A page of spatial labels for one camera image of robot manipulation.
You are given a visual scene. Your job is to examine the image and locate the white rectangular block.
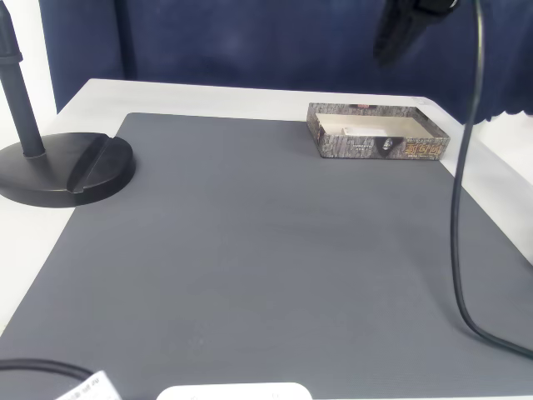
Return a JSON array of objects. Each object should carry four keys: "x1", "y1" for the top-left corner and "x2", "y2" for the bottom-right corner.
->
[{"x1": 339, "y1": 126, "x2": 391, "y2": 138}]

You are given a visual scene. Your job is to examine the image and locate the patterned open cardboard box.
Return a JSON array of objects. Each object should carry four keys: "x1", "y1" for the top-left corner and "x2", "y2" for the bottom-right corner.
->
[{"x1": 306, "y1": 102, "x2": 452, "y2": 160}]

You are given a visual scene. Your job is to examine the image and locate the grey desk mat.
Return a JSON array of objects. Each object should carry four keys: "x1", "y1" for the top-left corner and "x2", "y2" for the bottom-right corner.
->
[{"x1": 0, "y1": 111, "x2": 533, "y2": 400}]

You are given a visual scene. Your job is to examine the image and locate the black round-base stand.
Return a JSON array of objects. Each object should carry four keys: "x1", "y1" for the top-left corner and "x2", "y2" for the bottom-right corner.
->
[{"x1": 0, "y1": 0, "x2": 137, "y2": 208}]

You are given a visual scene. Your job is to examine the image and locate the white flat device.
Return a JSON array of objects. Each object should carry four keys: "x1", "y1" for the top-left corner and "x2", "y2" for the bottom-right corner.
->
[{"x1": 156, "y1": 382, "x2": 313, "y2": 400}]

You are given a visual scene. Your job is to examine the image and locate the white printed label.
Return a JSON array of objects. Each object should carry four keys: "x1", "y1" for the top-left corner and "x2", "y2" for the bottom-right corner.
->
[{"x1": 53, "y1": 370, "x2": 122, "y2": 400}]

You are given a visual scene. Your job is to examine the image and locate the thick black camera cable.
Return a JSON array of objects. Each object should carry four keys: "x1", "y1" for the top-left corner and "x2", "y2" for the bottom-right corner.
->
[{"x1": 450, "y1": 0, "x2": 533, "y2": 359}]

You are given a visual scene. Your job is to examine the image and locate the thin black cable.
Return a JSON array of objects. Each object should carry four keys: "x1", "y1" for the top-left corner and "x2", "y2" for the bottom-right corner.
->
[{"x1": 0, "y1": 358, "x2": 95, "y2": 383}]

